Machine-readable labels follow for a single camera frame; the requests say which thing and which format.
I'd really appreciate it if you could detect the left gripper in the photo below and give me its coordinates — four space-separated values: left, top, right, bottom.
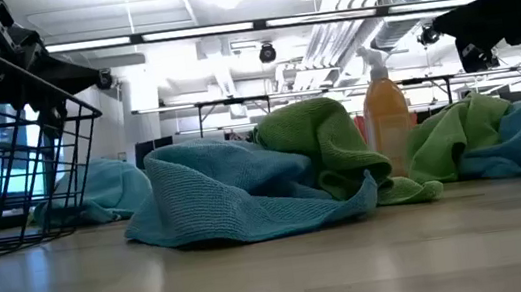
0 0 107 136

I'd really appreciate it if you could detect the green microfiber towel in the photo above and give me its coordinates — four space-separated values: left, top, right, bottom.
398 87 521 188
244 82 446 226

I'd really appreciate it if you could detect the orange spray bottle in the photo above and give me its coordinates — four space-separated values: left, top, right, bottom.
353 41 420 183

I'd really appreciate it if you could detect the black ceiling spotlight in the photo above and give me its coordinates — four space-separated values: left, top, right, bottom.
415 21 444 48
94 67 116 92
256 41 279 65

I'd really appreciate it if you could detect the black overhead light bar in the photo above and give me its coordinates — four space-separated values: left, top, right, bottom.
44 0 488 63

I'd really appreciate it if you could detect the black wire basket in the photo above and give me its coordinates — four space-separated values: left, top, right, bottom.
0 0 122 265

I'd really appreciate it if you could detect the black background table frame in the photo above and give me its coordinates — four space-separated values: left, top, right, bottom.
132 58 521 148

